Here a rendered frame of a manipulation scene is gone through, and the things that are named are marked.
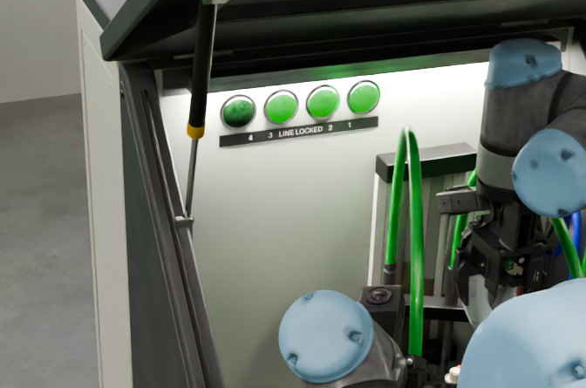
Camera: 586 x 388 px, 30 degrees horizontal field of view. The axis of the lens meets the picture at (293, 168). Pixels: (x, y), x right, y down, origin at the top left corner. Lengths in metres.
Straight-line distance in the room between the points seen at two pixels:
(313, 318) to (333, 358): 0.04
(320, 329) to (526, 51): 0.41
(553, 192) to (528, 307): 0.49
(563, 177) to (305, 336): 0.27
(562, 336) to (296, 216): 1.07
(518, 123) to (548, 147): 0.17
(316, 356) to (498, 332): 0.38
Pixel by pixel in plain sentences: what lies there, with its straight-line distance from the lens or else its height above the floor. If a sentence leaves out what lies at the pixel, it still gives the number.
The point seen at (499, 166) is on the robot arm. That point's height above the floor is 1.44.
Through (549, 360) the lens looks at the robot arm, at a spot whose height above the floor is 1.66.
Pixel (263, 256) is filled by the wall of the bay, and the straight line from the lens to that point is 1.55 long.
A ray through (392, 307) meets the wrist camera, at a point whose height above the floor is 1.34.
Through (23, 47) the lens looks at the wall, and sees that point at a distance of 5.16.
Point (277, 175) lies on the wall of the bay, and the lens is 1.50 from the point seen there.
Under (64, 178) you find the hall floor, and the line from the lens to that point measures 4.45.
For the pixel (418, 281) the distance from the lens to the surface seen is 1.16.
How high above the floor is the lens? 1.93
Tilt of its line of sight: 25 degrees down
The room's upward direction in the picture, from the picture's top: 2 degrees clockwise
